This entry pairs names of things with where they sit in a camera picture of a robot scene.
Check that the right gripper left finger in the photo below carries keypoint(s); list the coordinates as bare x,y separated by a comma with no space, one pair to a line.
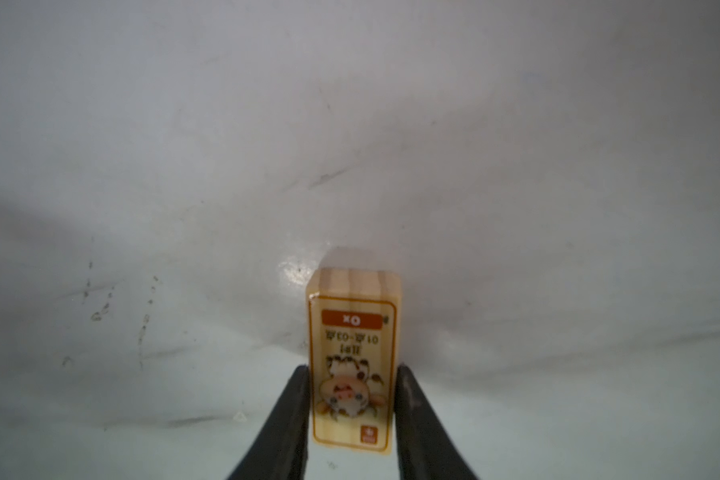
280,450

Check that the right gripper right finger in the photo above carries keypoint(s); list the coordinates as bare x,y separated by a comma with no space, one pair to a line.
424,449

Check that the printed wood block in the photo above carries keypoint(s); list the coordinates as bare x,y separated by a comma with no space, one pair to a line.
353,318

